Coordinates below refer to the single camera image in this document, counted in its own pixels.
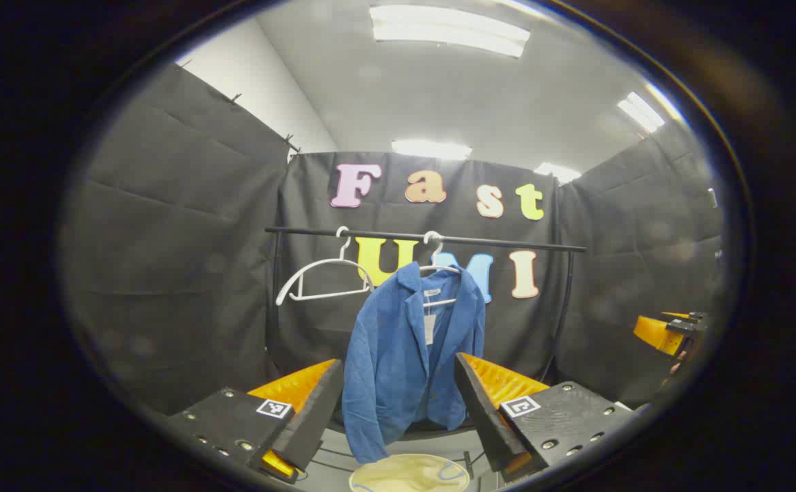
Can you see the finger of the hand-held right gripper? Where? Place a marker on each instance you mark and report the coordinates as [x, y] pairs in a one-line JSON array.
[[691, 316], [657, 331]]

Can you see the white plastic clothes hanger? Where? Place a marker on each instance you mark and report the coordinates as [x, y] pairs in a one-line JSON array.
[[316, 264], [436, 258]]

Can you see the black metal clothes rack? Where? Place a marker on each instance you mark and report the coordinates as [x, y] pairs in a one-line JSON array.
[[493, 240]]

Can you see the ceiling light panel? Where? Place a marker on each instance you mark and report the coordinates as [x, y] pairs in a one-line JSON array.
[[640, 113], [558, 172], [432, 149], [449, 31]]

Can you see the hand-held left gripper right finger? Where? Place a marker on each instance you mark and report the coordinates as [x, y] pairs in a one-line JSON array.
[[483, 417]]

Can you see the beige laundry hamper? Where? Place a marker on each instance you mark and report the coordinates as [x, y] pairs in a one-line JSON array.
[[404, 475]]

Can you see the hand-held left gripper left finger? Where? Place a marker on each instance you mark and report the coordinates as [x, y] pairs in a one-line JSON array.
[[316, 424]]

